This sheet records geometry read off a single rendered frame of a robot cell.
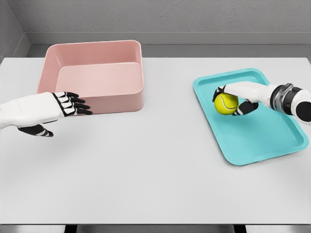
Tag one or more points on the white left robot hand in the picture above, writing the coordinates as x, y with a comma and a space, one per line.
39, 108

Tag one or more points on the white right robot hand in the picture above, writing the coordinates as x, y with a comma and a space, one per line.
239, 91

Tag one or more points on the yellow tennis ball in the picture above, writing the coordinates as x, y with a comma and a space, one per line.
226, 104

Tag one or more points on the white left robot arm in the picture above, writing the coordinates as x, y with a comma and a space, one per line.
7, 114

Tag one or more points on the blue tray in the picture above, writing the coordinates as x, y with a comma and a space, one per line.
257, 131

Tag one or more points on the pink basket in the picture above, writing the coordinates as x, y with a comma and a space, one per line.
97, 77

